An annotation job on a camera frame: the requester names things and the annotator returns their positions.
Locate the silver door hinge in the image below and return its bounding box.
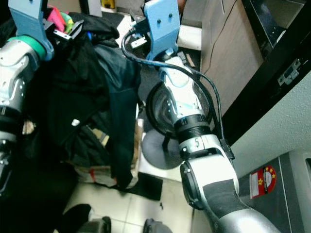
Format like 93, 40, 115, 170
278, 58, 303, 87

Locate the black garment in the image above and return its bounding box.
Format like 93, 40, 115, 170
44, 29, 113, 166

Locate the black door frame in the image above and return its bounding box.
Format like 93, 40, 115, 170
221, 0, 311, 144

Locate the black round floor fan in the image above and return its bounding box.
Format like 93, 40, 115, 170
140, 82, 181, 170

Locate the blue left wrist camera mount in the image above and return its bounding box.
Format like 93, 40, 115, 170
8, 0, 55, 61

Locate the green cloth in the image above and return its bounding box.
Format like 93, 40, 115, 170
63, 15, 75, 33

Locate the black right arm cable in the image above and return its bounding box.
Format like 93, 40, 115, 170
121, 31, 236, 161

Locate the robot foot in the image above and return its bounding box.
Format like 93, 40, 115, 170
86, 216, 112, 233
143, 218, 176, 233

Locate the black robot left leg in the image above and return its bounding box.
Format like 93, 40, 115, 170
62, 204, 93, 233

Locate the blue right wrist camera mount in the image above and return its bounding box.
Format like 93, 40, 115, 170
143, 0, 181, 60

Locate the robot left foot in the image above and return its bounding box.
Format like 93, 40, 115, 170
86, 216, 112, 233

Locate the black floor mat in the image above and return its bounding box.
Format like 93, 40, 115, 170
126, 171, 165, 200

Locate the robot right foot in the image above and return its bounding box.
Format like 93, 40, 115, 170
143, 218, 176, 233

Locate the cardboard box with tape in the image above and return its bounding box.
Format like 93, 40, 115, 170
74, 160, 119, 188

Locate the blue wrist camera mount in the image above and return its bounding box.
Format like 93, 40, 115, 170
143, 0, 181, 60
8, 0, 55, 61

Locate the dark teal garment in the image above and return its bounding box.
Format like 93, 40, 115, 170
95, 44, 142, 190

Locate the red round sticker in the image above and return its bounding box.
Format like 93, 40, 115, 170
250, 165, 278, 200

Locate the pink cloth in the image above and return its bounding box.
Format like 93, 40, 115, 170
46, 6, 68, 33

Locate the brown wooden cabinet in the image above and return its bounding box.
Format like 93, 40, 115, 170
199, 0, 265, 115

